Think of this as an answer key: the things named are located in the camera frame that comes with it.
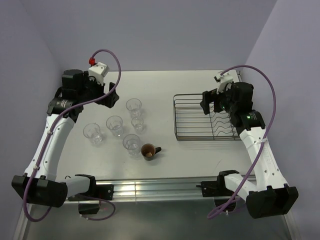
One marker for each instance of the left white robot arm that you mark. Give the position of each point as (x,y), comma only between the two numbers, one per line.
(62,114)

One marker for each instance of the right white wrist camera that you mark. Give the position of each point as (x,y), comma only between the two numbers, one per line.
(223,81)

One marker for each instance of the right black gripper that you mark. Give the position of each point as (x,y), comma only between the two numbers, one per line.
(207,97)

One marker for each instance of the black wire dish rack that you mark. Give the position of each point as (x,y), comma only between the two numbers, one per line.
(191,124)

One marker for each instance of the clear glass middle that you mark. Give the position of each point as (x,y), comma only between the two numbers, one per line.
(115,125)

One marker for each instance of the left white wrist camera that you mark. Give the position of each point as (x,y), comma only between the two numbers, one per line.
(98,72)

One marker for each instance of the small clear glass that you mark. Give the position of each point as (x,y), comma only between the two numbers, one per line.
(138,124)

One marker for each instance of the clear glass front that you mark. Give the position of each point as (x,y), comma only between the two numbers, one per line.
(132,144)

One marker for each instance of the brown ceramic mug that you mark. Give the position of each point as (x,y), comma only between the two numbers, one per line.
(148,151)

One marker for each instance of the tall clear glass back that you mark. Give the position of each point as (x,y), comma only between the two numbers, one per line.
(133,106)

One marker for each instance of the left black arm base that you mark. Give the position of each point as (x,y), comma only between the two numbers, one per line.
(102,194)

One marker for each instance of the clear glass left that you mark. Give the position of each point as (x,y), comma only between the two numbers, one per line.
(92,132)

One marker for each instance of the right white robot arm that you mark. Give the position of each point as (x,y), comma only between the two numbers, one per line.
(264,189)

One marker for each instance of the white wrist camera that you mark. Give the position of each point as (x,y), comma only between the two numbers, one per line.
(98,72)
(223,81)

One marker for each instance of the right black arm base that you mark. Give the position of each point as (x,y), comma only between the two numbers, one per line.
(217,188)

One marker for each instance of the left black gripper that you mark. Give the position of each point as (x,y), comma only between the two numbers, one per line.
(91,80)

